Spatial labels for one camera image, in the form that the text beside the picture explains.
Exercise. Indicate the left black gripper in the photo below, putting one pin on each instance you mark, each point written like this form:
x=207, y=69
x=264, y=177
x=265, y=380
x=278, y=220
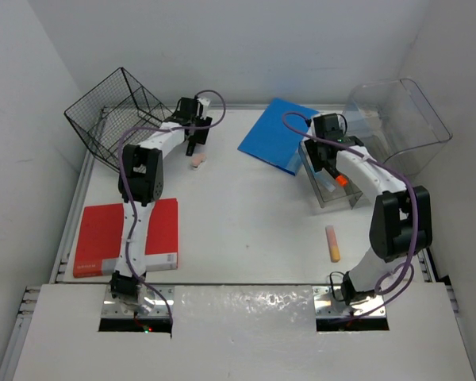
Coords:
x=198, y=137

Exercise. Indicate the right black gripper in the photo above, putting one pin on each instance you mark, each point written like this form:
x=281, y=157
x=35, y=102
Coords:
x=312, y=146

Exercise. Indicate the pink eraser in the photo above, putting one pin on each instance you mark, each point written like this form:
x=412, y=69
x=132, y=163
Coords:
x=198, y=160

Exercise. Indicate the light blue highlighter marker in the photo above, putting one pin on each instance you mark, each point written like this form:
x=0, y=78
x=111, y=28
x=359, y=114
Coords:
x=324, y=181

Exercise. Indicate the orange highlighter marker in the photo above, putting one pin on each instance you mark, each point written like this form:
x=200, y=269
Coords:
x=338, y=177

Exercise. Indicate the clear grey drawer organizer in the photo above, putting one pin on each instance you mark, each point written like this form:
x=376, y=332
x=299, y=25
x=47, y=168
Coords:
x=398, y=124

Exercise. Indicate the black wire mesh basket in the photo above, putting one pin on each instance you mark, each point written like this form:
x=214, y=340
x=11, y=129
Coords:
x=119, y=102

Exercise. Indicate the yellow pink highlighter marker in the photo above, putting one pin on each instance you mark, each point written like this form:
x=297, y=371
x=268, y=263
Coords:
x=333, y=247

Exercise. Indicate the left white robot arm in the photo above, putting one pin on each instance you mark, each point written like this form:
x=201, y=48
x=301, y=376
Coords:
x=141, y=153

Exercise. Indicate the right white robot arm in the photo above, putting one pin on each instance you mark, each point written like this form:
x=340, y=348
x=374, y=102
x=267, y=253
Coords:
x=401, y=223

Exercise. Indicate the blue folder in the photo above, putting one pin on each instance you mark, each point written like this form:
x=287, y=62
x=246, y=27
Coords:
x=273, y=143

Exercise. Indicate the red notebook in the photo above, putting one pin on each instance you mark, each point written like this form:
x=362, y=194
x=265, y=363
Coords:
x=99, y=239

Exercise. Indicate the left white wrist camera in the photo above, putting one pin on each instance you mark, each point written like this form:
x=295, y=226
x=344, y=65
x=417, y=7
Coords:
x=202, y=107

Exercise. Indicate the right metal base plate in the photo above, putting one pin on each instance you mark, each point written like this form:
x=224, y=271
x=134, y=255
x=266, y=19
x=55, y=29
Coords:
x=326, y=306

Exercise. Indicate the metal base plate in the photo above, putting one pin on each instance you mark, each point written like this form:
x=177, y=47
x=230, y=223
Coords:
x=326, y=306
x=147, y=305

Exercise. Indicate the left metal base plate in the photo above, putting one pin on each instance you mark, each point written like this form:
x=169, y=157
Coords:
x=147, y=305

